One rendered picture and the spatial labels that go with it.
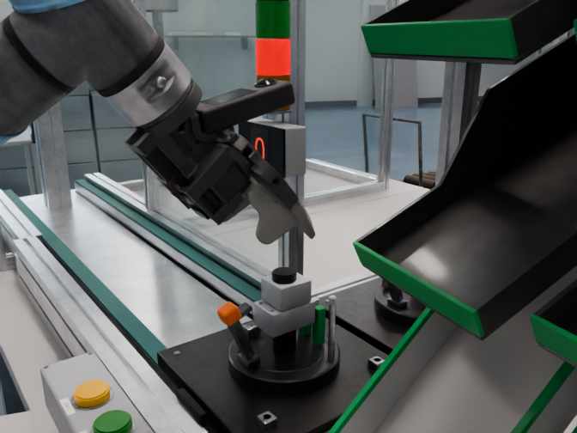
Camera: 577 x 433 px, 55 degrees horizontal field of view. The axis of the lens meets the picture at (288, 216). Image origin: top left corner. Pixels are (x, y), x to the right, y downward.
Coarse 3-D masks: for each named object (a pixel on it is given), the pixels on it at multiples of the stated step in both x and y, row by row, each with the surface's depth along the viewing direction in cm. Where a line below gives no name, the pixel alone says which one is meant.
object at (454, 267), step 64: (576, 64) 48; (512, 128) 47; (576, 128) 48; (448, 192) 46; (512, 192) 44; (576, 192) 41; (384, 256) 44; (448, 256) 41; (512, 256) 38; (576, 256) 35
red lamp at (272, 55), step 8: (256, 40) 79; (264, 40) 78; (272, 40) 77; (280, 40) 78; (288, 40) 79; (256, 48) 79; (264, 48) 78; (272, 48) 78; (280, 48) 78; (288, 48) 79; (256, 56) 80; (264, 56) 78; (272, 56) 78; (280, 56) 78; (288, 56) 79; (256, 64) 80; (264, 64) 79; (272, 64) 78; (280, 64) 79; (288, 64) 80; (256, 72) 81; (264, 72) 79; (272, 72) 79; (280, 72) 79; (288, 72) 80
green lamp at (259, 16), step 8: (256, 8) 78; (264, 8) 76; (272, 8) 76; (280, 8) 76; (288, 8) 77; (256, 16) 78; (264, 16) 77; (272, 16) 76; (280, 16) 77; (288, 16) 78; (256, 24) 78; (264, 24) 77; (272, 24) 77; (280, 24) 77; (288, 24) 78; (256, 32) 79; (264, 32) 77; (272, 32) 77; (280, 32) 77; (288, 32) 78
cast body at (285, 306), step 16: (272, 272) 66; (288, 272) 66; (272, 288) 66; (288, 288) 65; (304, 288) 66; (256, 304) 67; (272, 304) 66; (288, 304) 65; (304, 304) 67; (256, 320) 68; (272, 320) 65; (288, 320) 66; (304, 320) 68; (272, 336) 65
